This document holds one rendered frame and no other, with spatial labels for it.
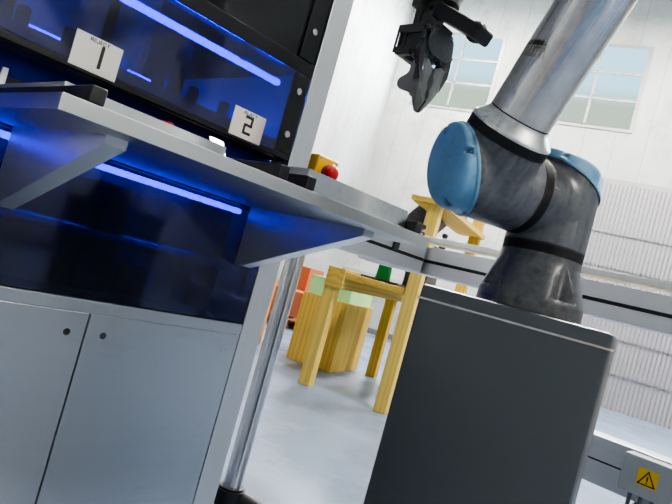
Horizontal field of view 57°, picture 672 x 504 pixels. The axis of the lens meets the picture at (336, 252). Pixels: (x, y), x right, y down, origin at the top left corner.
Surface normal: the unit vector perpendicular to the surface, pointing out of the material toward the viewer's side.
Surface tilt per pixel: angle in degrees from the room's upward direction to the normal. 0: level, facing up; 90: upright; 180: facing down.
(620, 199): 90
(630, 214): 90
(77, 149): 90
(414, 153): 90
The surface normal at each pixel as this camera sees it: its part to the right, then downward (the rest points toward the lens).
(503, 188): 0.21, 0.56
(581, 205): 0.40, 0.08
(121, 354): 0.70, 0.17
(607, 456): -0.66, -0.21
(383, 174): -0.42, -0.14
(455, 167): -0.92, -0.15
